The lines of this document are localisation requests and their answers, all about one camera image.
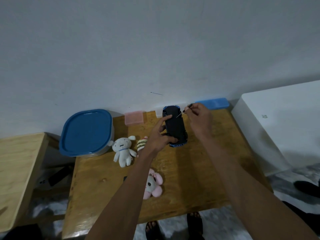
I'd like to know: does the black stand base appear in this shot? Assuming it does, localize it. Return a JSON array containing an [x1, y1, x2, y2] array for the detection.
[[294, 180, 320, 198]]

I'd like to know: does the person's black sandal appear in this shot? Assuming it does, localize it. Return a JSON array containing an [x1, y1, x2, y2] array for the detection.
[[187, 212, 203, 240], [145, 220, 160, 240]]

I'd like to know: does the blue lidded plastic container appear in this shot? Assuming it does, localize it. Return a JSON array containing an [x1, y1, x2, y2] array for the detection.
[[59, 109, 115, 158]]

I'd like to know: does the small black screwdriver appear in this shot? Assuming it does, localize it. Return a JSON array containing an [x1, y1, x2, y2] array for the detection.
[[176, 103, 193, 118]]

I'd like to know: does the translucent white plastic case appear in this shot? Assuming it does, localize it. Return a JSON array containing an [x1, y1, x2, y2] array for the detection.
[[154, 105, 188, 118]]

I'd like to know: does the black object under side table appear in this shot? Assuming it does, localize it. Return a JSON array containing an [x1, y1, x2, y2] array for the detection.
[[47, 166, 74, 187]]

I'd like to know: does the person's left hand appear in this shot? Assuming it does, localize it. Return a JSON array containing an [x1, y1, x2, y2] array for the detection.
[[142, 114, 178, 158]]

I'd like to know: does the person's right black sandal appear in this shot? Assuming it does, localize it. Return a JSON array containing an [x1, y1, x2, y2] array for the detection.
[[187, 212, 203, 240]]

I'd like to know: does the person's left forearm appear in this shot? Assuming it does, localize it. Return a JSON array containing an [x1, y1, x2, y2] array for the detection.
[[85, 152, 155, 240]]

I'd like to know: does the blue plastic case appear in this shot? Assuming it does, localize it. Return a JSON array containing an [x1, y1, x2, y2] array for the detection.
[[195, 98, 230, 110]]

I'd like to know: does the brown striped plush pig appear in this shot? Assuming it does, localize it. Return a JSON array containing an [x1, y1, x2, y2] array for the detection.
[[136, 136, 148, 154]]

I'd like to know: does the small pink plastic case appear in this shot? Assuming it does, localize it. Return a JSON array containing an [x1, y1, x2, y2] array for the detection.
[[124, 111, 144, 126]]

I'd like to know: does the person's right forearm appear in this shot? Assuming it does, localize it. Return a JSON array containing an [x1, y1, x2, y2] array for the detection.
[[200, 136, 320, 240]]

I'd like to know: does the white plush dog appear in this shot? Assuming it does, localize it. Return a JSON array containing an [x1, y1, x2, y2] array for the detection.
[[107, 136, 137, 168]]

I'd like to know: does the light wooden side table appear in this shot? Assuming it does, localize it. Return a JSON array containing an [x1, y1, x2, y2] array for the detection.
[[0, 132, 49, 233]]

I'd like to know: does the person's right hand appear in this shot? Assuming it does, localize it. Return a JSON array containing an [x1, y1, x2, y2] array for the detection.
[[184, 103, 213, 140]]

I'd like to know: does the pink flower plush panda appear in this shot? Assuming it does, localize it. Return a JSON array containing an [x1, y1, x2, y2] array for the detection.
[[143, 168, 164, 200]]

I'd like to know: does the person's left black sandal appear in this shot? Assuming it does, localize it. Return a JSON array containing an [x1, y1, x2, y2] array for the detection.
[[145, 220, 160, 240]]

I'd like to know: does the white cabinet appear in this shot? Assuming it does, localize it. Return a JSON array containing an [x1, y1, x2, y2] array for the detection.
[[231, 80, 320, 177]]

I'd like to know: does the blue toy car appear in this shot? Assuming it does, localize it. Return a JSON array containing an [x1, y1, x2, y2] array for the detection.
[[162, 105, 188, 148]]

